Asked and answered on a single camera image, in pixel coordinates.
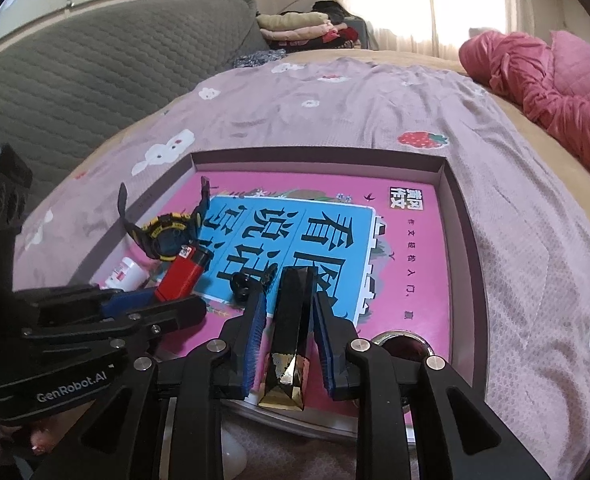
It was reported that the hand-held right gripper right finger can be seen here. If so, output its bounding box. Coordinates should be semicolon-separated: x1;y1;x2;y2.
312;290;551;480

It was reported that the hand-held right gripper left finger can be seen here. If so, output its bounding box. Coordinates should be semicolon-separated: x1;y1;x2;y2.
30;287;268;480

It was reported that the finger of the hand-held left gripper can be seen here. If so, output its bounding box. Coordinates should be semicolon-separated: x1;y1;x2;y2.
22;296;207;348
15;285;156;321

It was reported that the white pill bottle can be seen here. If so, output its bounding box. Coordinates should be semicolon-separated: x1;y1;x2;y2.
99;257;148;291

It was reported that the black and gold faceted bottle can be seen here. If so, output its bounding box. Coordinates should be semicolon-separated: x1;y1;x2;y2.
257;266;318;410

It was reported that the red lighter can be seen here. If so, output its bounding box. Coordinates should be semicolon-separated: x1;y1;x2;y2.
154;246;212;303

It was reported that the small black clip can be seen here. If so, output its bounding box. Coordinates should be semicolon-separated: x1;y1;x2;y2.
230;267;276;306

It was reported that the grey box with pink book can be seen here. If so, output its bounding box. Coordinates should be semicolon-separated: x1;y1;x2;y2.
12;147;491;441

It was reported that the silver metal jar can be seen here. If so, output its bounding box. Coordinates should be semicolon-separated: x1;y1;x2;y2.
372;331;433;361

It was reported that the black and yellow wristwatch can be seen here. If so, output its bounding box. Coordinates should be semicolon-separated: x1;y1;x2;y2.
117;176;212;262

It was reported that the pink and blue book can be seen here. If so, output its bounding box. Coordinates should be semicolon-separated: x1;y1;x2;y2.
95;172;458;418

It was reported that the white earbuds case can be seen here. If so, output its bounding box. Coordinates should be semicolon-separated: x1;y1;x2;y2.
220;412;250;478

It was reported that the lilac printed bed sheet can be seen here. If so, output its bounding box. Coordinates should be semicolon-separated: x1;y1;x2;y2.
12;57;590;480

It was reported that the grey quilted headboard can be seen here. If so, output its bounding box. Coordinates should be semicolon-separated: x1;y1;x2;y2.
0;0;271;161

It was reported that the dark floral cloth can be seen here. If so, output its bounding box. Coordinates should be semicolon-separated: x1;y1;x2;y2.
232;49;273;68

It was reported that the stack of folded clothes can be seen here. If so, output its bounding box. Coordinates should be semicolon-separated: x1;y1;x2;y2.
256;0;371;51

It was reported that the white curtain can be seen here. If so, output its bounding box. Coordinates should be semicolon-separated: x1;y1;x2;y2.
337;0;521;56

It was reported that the pink quilt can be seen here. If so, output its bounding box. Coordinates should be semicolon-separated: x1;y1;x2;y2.
458;30;590;198

